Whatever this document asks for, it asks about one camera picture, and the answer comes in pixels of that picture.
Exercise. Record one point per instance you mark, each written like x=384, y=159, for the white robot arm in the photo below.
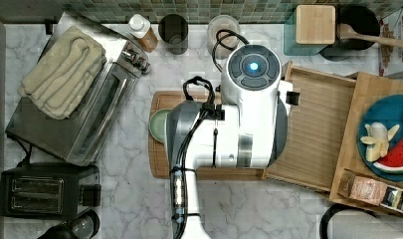
x=247, y=129

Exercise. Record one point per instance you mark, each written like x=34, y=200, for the green ceramic cup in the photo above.
x=157, y=124

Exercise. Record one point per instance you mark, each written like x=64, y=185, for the dark grey cup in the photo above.
x=173, y=30

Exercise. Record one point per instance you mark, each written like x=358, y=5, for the wooden cutting board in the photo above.
x=158, y=162

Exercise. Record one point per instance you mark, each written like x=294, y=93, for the clear plastic jar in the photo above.
x=224, y=23

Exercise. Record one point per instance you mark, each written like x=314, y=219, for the brown sauce bottle white cap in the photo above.
x=140, y=29

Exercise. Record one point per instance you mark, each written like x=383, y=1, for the stainless steel toaster oven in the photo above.
x=79, y=138

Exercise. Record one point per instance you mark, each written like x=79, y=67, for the beige folded towel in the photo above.
x=60, y=80

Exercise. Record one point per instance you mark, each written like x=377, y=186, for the glass container with bamboo lid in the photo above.
x=309, y=30

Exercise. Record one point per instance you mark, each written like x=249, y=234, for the box of tea bags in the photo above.
x=370, y=191

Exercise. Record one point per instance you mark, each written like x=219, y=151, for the wooden spoon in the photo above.
x=344, y=31

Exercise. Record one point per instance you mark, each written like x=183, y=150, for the light wooden board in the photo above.
x=368, y=90

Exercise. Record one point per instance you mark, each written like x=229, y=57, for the peeled banana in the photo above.
x=377, y=140

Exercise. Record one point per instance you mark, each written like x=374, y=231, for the black two-slot toaster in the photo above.
x=54, y=191

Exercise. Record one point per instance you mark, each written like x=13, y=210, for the black pot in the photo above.
x=363, y=21

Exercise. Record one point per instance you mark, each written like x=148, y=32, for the blue plate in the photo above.
x=388, y=111

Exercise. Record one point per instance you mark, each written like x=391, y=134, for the watermelon slice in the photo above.
x=392, y=162

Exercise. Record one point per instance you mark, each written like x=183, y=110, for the wooden tray with black handle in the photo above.
x=315, y=129

